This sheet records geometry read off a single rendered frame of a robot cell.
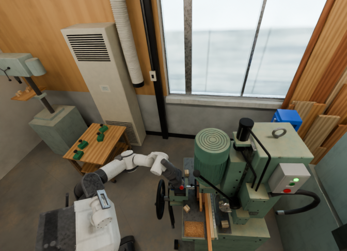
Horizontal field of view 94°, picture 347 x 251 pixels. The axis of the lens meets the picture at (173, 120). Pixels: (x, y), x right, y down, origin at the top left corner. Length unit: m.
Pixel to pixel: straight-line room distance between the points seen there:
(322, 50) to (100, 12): 2.25
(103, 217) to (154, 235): 1.46
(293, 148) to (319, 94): 1.57
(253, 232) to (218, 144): 0.78
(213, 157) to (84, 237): 0.62
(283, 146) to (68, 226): 0.97
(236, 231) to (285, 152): 0.73
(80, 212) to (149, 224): 1.41
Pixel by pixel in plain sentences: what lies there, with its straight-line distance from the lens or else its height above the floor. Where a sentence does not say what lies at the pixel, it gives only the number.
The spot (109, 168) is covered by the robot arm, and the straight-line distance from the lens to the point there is 1.05.
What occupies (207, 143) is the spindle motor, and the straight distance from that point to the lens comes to 0.80.
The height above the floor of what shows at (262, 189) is 1.30.
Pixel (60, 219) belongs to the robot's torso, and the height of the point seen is 1.39.
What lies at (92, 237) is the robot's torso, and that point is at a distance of 0.87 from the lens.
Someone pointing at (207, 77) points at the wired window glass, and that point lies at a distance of 2.21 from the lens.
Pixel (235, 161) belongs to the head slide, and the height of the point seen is 1.42.
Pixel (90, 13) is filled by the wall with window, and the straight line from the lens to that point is 2.33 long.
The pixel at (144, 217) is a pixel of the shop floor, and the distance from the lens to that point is 2.26.
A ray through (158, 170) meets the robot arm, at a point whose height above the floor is 1.32.
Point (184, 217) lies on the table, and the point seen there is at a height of 0.90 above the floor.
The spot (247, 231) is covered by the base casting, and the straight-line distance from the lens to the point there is 1.40.
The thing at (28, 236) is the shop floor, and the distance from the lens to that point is 2.83.
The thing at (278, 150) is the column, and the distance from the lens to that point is 0.84.
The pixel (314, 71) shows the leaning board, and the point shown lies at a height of 1.32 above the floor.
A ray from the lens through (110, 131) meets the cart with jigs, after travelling 2.49.
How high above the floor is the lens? 2.10
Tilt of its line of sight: 41 degrees down
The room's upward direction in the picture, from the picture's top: 5 degrees counter-clockwise
